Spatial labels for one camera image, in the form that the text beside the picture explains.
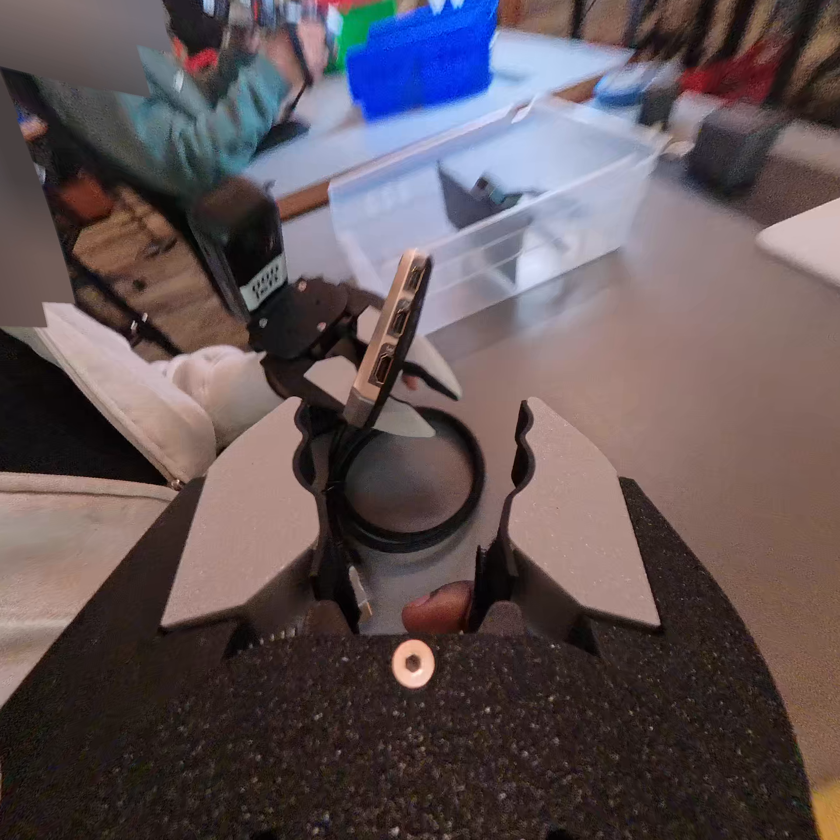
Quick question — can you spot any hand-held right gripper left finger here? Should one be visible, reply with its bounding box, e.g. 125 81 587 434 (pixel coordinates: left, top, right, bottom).
159 395 330 634

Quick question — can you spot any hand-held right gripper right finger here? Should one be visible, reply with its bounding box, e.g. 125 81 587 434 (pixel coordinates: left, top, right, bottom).
474 395 662 632

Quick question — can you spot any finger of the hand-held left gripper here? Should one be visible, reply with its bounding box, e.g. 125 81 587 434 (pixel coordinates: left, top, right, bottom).
304 356 438 439
357 307 462 401

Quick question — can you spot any silver port switch box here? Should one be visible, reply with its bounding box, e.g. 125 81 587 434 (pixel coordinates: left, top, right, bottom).
343 248 435 429

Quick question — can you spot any thin black cable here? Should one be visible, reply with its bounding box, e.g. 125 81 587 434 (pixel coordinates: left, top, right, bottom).
325 407 488 553

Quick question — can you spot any clear plastic bin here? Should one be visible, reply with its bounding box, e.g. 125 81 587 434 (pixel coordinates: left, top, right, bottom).
327 97 665 337

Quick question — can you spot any person's left forearm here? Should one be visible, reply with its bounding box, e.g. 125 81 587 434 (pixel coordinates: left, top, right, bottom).
164 346 290 454

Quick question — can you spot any grey desk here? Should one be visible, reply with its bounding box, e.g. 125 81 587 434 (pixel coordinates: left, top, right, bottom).
279 141 840 795

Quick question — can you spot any dark flat device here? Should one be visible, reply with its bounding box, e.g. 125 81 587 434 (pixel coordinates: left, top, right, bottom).
438 163 546 231

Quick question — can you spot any blue plastic bin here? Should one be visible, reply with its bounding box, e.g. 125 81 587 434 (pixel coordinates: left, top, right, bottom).
344 0 500 122

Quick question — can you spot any white table wooden edge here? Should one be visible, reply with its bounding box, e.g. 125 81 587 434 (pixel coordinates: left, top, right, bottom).
246 29 634 221

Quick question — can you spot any blue tape roll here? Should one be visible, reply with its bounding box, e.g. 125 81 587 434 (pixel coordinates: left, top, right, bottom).
594 62 657 109

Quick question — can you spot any small black charger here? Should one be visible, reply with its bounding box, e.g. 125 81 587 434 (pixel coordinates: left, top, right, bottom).
640 84 680 127

